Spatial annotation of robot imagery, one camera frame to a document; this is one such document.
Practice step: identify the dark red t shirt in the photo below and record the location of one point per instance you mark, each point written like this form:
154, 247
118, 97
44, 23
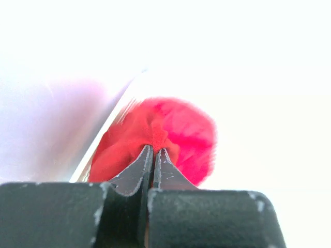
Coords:
185, 131

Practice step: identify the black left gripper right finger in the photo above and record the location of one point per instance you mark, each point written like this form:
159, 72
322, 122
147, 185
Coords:
181, 215

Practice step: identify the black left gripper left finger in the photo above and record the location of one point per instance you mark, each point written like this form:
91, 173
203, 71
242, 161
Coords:
82, 214

